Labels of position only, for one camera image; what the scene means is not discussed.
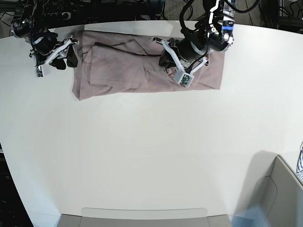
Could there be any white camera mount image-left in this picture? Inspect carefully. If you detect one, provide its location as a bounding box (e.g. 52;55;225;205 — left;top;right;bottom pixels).
35;38;79;78

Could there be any grey bin bottom edge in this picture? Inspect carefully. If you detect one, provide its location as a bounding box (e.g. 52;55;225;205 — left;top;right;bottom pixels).
57;208;231;227

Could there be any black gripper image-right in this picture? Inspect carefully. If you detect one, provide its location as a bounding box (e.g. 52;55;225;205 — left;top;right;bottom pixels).
159;28;209;71

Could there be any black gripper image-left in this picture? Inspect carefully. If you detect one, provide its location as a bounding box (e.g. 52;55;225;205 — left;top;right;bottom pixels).
30;32;78;70

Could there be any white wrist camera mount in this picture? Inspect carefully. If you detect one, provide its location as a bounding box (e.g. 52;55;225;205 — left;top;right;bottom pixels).
153;37;208;87

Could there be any mauve pink T-shirt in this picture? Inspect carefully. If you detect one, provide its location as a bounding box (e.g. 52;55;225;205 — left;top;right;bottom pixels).
72;31;224;100

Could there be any blue striped cloth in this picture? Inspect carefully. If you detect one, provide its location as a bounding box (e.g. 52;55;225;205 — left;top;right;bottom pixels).
296;142;303;182

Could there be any grey cardboard box right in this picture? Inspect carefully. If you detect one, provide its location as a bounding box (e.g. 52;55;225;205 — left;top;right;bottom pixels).
248;156;303;227

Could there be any blue translucent sheet corner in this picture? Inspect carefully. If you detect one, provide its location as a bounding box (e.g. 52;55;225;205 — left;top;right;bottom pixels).
230;205;271;227

